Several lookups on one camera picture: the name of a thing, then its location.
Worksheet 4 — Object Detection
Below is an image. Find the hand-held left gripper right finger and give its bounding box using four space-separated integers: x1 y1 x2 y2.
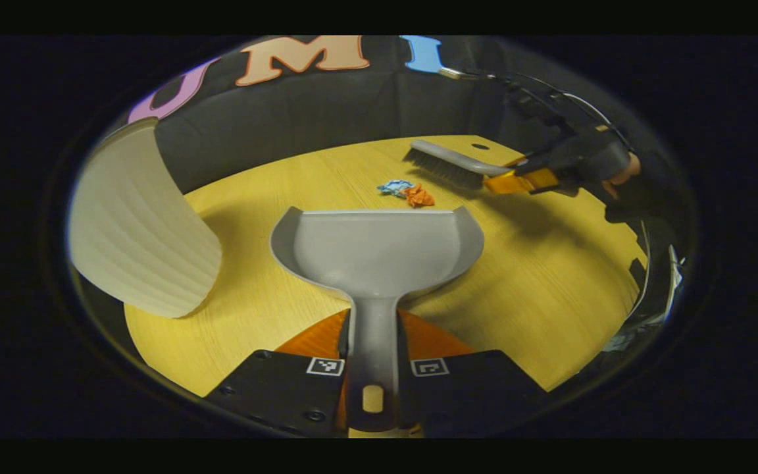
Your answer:
397 309 551 437

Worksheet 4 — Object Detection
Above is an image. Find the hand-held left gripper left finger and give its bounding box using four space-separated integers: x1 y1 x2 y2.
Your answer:
205 309 352 436

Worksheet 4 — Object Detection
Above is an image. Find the small grey broom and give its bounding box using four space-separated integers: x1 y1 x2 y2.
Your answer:
403 139 515 192

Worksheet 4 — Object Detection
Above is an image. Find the orange paper scrap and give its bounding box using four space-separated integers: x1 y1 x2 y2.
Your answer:
400 184 436 209

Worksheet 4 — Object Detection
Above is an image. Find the grey plastic dustpan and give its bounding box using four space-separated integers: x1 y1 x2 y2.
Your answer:
270 205 486 433

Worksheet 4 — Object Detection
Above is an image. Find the white ribbed garbage bin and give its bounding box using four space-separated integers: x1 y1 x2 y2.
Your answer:
66 118 223 319

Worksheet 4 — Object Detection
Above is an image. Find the thin grey cable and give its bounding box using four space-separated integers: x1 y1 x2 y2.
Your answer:
437 66 630 149

